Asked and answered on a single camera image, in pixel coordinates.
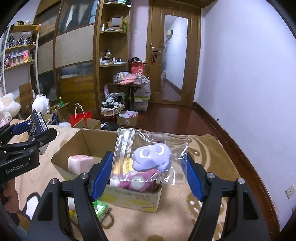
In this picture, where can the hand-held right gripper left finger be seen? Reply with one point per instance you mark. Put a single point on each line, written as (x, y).
(101, 176)

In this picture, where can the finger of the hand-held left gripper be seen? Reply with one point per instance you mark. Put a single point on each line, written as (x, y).
(20, 128)
(44, 138)

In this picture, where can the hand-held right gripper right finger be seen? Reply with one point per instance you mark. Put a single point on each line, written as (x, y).
(194, 179)

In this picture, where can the black packet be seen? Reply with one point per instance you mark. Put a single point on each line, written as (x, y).
(37, 122)

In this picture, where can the pink bear plush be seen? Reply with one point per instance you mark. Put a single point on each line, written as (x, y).
(136, 183)

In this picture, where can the purple plush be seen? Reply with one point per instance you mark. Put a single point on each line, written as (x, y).
(152, 157)

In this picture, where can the person's left hand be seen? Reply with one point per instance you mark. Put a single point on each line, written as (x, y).
(11, 194)

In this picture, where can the white and brown plush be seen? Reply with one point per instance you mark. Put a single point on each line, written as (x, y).
(10, 104)

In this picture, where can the cardboard box with bottles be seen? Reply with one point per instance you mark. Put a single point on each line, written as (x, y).
(62, 113)

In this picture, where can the white spiky round plush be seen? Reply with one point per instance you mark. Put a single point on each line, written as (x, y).
(40, 104)

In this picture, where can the green tissue packet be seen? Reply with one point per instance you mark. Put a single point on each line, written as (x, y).
(100, 208)

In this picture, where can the tall brown cardboard box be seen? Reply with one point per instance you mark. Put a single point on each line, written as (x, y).
(25, 95)

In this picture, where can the green bottle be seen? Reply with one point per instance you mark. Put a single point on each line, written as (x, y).
(60, 103)

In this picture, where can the red gift bag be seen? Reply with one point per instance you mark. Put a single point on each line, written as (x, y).
(79, 120)

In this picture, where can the brown cardboard box flaps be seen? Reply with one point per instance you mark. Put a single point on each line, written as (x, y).
(92, 124)

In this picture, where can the small box of pink packets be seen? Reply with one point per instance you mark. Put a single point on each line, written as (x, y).
(127, 119)

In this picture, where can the wicker basket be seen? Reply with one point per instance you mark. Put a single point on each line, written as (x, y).
(112, 112)

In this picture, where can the row of pink figure boxes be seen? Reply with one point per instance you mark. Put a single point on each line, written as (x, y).
(18, 58)

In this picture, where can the pile of striped socks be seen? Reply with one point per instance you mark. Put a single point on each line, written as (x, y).
(113, 99)

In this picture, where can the clear plastic storage bin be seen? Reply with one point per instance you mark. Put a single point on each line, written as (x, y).
(140, 104)

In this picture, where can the row of dark figurines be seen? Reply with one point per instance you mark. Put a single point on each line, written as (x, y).
(19, 41)

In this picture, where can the wooden wardrobe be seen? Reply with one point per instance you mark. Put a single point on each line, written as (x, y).
(74, 51)

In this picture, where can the small wooden side table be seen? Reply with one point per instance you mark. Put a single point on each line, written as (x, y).
(124, 85)

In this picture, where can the pink patterned plastic bag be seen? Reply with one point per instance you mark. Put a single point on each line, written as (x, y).
(144, 89)

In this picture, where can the wooden door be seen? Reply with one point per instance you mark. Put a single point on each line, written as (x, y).
(156, 88)

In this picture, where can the white shelf rack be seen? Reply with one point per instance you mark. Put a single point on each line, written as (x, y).
(20, 27)

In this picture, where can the red paper bag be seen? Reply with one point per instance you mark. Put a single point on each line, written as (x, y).
(138, 68)

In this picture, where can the wooden corner shelf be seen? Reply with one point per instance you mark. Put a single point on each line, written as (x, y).
(113, 46)

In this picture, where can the red tassel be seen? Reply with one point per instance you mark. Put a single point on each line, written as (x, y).
(152, 58)

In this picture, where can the door mirror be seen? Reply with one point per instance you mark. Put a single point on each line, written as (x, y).
(175, 51)

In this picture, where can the wooden framed table mirror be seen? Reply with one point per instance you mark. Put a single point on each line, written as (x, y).
(116, 22)

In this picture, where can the wall socket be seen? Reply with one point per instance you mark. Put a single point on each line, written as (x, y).
(290, 191)

